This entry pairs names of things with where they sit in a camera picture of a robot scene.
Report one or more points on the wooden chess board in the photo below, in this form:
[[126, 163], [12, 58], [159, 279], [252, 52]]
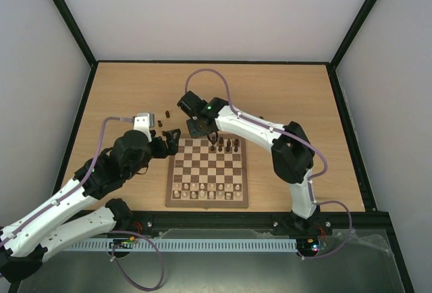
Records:
[[196, 163]]

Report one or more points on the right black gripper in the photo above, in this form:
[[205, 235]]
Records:
[[198, 128]]

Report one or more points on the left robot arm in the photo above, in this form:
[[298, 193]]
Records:
[[50, 228]]

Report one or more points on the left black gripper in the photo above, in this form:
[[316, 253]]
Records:
[[173, 146]]

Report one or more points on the grey slotted cable duct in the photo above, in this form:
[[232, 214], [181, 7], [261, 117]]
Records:
[[185, 245]]

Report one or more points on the light chess pieces row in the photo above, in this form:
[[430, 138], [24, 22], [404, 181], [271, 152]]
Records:
[[207, 192]]

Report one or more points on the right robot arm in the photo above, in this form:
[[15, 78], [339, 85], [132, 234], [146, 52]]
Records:
[[292, 159]]

